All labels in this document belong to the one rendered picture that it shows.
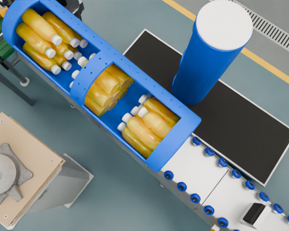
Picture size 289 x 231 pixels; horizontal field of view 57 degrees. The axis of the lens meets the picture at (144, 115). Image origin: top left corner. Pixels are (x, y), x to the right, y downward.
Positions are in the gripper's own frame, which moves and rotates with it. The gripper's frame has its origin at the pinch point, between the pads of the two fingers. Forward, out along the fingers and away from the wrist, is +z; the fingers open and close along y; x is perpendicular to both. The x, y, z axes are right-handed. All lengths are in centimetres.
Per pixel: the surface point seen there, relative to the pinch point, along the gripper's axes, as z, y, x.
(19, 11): -6.6, 1.0, 9.2
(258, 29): 116, -160, 81
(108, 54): -5.1, -9.0, 47.6
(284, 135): 101, -84, 151
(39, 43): 3.1, 4.1, 18.9
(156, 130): 0, 1, 81
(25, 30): 3.0, 3.4, 10.0
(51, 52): 4.9, 3.3, 24.7
